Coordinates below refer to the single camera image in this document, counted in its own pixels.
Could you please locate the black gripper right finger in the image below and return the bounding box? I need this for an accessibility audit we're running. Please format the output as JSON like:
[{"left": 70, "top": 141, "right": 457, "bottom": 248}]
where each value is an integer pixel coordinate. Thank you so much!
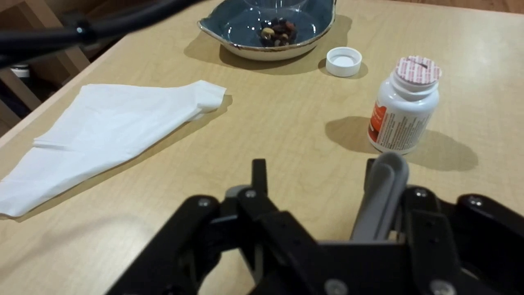
[{"left": 389, "top": 185, "right": 524, "bottom": 295}]

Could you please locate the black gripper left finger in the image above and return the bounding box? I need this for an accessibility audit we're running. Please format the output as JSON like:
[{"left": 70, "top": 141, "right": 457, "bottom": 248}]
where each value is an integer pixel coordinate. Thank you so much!
[{"left": 104, "top": 158, "right": 350, "bottom": 295}]

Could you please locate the white pill bottle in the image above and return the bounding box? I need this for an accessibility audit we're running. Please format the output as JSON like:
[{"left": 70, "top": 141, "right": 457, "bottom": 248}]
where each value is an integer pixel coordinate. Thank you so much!
[{"left": 366, "top": 54, "right": 443, "bottom": 158}]

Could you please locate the white paper napkin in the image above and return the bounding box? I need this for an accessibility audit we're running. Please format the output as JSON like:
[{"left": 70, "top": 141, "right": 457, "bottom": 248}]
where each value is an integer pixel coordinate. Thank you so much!
[{"left": 0, "top": 79, "right": 229, "bottom": 220}]

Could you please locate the blue ceramic bowl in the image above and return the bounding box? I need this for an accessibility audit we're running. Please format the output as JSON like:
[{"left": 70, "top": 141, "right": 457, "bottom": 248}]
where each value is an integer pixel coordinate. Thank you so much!
[{"left": 196, "top": 0, "right": 337, "bottom": 62}]

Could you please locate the white bottle cap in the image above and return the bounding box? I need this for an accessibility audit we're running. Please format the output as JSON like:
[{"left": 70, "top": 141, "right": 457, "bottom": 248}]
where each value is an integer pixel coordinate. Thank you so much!
[{"left": 324, "top": 46, "right": 363, "bottom": 79}]

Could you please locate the mixed nuts pile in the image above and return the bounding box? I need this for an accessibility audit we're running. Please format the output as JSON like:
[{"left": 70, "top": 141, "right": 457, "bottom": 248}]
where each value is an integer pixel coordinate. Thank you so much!
[{"left": 257, "top": 17, "right": 299, "bottom": 48}]

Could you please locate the light wooden dining chair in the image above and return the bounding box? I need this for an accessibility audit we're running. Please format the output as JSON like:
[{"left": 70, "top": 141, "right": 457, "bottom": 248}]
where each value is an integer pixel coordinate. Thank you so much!
[{"left": 0, "top": 0, "right": 91, "bottom": 138}]

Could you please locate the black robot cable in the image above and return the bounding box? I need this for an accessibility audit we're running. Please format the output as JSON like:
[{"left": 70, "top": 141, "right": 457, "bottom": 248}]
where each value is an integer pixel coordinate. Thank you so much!
[{"left": 0, "top": 0, "right": 204, "bottom": 59}]

